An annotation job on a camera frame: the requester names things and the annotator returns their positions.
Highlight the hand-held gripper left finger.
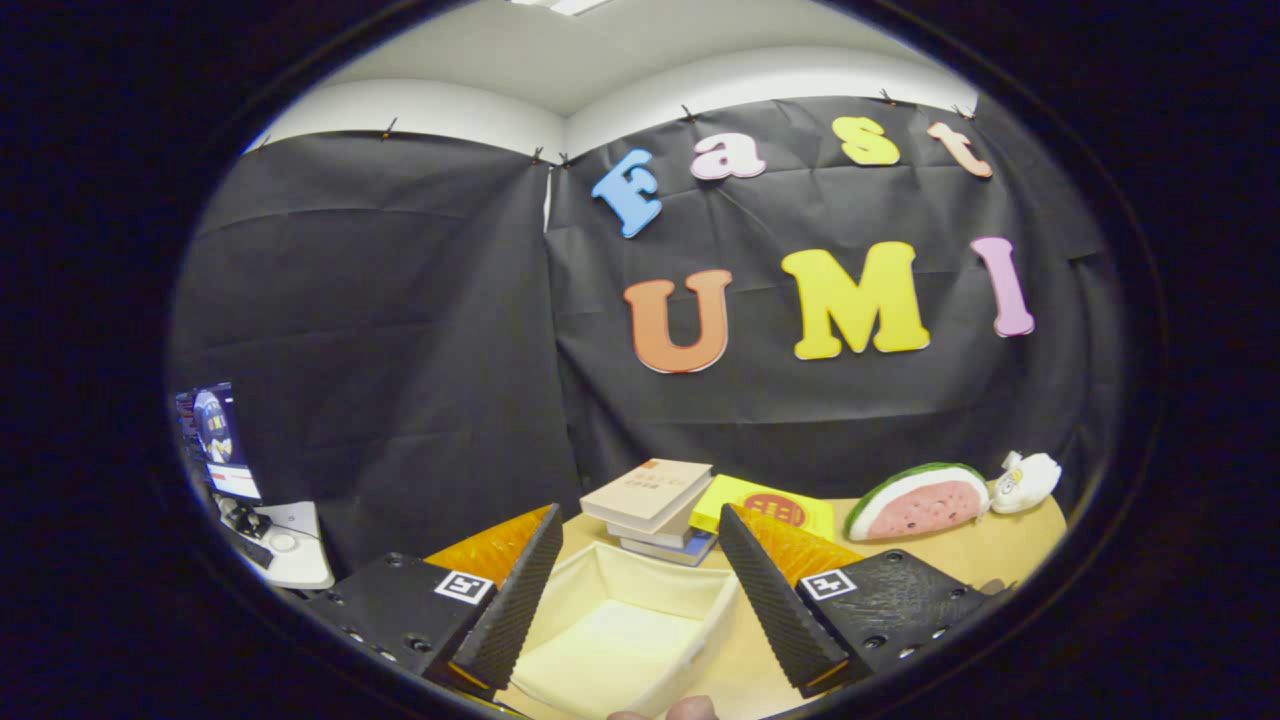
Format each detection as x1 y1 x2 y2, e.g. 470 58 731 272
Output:
303 502 565 701

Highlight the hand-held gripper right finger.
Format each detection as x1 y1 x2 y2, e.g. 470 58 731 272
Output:
717 502 1013 699

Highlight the beige fabric storage box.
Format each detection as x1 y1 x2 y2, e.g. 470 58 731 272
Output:
508 540 743 718

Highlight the blue book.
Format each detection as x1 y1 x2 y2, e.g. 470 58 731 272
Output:
619 529 720 568

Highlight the yellow book with red label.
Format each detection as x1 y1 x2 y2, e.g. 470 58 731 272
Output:
689 474 837 542

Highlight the watermelon slice plush toy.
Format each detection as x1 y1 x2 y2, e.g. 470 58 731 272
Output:
843 462 992 543

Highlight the small white plush toy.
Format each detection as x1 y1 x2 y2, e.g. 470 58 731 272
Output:
990 451 1063 515

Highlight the computer monitor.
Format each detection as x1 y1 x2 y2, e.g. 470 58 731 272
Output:
174 382 263 502

